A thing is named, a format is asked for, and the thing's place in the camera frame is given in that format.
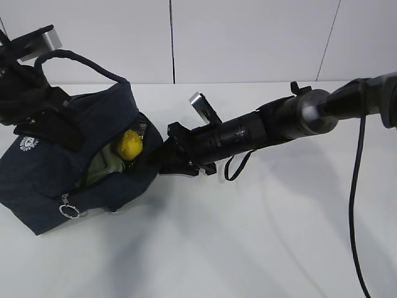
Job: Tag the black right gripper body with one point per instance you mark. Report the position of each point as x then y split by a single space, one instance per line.
185 150

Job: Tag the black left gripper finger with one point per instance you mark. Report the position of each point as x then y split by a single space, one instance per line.
62 130

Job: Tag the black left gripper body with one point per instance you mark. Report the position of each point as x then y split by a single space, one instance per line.
29 104

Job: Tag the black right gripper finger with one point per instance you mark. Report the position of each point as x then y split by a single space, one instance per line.
164 153
179 168

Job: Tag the yellow lemon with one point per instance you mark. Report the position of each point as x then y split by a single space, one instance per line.
130 145

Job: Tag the green lid glass container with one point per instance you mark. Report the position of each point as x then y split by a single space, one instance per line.
105 162

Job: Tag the dark blue lunch bag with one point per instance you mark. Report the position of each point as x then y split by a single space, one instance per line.
38 177

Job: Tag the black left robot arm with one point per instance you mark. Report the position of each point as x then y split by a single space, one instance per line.
14 74

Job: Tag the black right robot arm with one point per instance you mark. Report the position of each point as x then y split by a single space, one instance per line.
306 112

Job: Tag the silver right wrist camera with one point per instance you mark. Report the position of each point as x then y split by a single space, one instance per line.
203 108

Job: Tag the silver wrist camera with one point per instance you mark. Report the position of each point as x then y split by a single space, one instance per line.
30 45
203 108

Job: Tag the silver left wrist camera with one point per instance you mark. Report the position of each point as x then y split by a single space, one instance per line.
30 45

